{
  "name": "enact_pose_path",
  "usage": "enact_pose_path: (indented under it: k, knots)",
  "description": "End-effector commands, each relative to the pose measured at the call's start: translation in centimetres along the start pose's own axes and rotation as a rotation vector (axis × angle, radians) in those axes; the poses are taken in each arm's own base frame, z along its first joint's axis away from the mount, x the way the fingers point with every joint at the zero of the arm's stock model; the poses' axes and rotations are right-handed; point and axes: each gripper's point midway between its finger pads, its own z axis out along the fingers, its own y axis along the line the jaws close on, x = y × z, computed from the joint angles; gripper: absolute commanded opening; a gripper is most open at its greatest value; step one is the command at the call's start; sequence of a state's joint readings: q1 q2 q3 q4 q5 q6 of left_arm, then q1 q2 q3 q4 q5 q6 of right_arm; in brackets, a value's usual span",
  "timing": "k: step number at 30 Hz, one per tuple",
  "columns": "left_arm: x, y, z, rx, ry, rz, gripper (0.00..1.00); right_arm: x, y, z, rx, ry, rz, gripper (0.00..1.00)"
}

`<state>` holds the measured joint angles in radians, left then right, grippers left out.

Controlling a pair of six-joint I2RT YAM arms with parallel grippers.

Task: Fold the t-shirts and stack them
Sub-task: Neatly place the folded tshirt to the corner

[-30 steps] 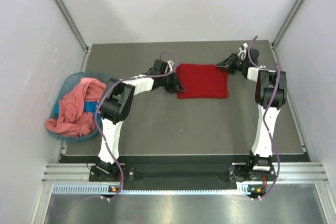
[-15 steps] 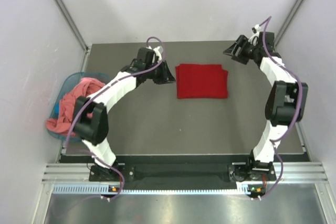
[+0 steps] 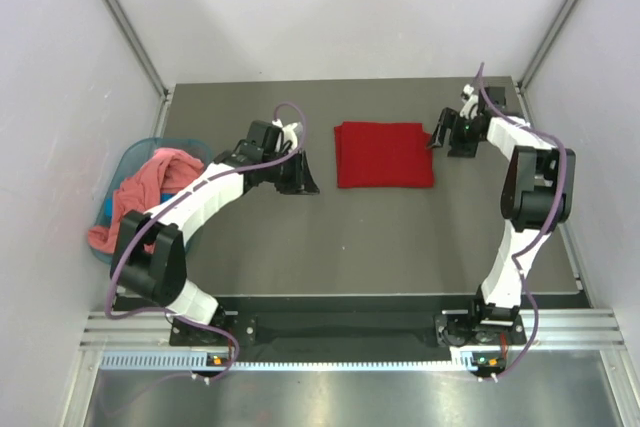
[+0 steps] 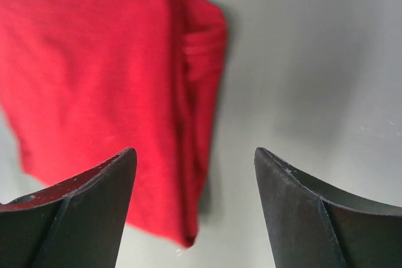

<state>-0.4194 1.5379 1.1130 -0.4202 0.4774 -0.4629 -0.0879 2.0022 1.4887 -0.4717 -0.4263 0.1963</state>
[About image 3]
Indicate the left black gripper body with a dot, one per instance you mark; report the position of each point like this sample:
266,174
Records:
287,175

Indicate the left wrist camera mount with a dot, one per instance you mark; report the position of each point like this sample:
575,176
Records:
289,135

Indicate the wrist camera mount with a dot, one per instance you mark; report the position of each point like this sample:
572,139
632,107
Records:
471,102
289,135

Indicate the red t shirt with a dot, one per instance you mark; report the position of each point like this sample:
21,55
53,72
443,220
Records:
385,155

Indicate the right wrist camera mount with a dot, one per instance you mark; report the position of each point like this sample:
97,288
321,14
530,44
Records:
471,102

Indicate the slotted cable duct rail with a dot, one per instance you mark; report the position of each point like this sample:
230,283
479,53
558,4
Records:
201,361

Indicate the teal mesh laundry basket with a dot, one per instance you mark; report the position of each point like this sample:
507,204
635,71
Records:
135,156

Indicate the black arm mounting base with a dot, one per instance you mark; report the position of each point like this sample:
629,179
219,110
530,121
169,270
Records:
355,328

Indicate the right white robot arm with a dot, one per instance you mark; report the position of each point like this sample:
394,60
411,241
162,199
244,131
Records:
536,197

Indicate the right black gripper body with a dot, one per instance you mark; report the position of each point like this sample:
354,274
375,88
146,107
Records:
463,138

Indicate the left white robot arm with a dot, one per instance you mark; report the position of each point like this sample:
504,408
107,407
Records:
150,252

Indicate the pink t shirt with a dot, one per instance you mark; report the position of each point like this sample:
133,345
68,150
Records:
168,171

